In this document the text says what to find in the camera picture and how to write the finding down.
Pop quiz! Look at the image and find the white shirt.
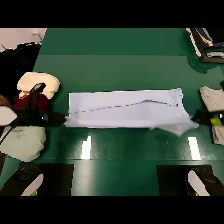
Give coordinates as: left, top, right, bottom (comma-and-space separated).
63, 87, 200, 137

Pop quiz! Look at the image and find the cream garment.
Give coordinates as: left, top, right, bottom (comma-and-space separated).
16, 71, 62, 100

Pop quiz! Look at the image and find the red garment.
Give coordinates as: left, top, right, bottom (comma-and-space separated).
12, 94, 50, 115

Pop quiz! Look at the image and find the pale mint garment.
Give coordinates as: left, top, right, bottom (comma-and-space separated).
0, 125, 47, 164

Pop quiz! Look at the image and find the pale grey garment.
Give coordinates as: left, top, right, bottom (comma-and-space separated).
199, 85, 224, 113

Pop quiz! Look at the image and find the black garment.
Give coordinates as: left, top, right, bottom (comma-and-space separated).
0, 41, 43, 98

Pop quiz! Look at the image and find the heap of clothes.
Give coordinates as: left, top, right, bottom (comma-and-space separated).
185, 28, 224, 65

